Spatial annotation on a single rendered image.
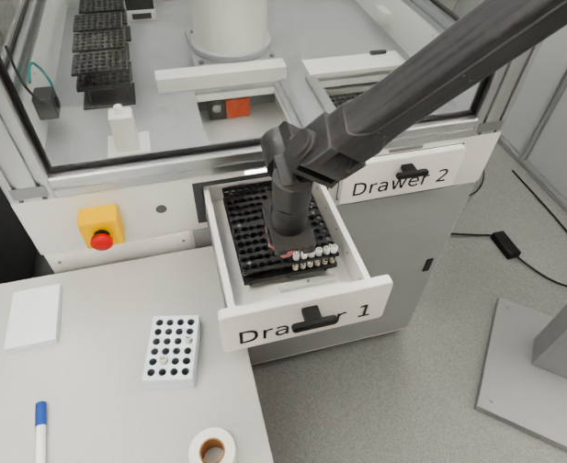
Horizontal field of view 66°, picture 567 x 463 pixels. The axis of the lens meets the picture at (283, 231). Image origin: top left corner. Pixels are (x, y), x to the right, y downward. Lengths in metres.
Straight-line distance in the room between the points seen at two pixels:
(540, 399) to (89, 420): 1.46
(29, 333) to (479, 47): 0.84
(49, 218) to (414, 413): 1.29
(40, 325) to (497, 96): 1.01
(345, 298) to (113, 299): 0.47
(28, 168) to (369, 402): 1.27
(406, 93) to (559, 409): 1.50
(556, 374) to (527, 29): 1.55
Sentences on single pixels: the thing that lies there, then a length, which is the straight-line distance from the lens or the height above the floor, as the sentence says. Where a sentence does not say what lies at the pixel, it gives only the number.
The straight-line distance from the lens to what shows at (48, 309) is 0.96.
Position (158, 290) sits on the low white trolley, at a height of 0.76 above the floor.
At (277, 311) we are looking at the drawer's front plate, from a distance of 0.69.
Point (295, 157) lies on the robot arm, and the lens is 0.55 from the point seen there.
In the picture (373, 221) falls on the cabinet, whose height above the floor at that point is 0.72.
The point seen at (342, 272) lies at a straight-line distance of 0.85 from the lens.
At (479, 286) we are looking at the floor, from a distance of 2.04.
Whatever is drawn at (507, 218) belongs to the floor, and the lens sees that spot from 2.40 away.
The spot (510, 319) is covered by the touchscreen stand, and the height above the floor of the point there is 0.04.
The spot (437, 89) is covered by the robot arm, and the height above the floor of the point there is 1.28.
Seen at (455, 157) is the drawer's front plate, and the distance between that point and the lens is 1.06.
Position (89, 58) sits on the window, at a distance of 0.76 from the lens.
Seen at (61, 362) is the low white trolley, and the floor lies 0.76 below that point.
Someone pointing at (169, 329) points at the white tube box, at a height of 0.79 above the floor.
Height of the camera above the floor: 1.50
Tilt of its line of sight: 48 degrees down
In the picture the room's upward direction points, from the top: 2 degrees clockwise
